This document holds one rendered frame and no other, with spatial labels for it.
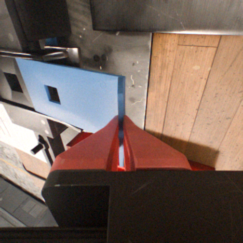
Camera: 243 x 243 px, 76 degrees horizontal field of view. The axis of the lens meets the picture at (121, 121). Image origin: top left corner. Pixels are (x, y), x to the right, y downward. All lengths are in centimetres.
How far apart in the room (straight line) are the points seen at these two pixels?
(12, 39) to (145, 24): 14
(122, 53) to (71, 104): 10
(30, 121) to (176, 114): 22
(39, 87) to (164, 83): 16
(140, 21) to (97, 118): 11
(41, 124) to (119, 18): 18
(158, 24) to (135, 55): 5
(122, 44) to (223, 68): 12
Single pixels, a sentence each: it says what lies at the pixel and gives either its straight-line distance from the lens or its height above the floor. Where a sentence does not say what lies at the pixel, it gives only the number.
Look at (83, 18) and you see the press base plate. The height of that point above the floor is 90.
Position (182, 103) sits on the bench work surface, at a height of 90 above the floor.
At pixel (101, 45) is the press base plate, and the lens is 25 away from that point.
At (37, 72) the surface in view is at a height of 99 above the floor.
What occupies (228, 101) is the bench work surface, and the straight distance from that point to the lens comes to 23.
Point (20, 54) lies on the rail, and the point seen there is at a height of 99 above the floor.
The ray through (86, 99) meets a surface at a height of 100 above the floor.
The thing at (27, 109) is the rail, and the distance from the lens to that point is 26.
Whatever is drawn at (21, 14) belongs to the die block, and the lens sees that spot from 22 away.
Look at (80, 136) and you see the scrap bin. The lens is 32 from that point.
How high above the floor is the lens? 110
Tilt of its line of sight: 47 degrees down
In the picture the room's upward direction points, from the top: 141 degrees counter-clockwise
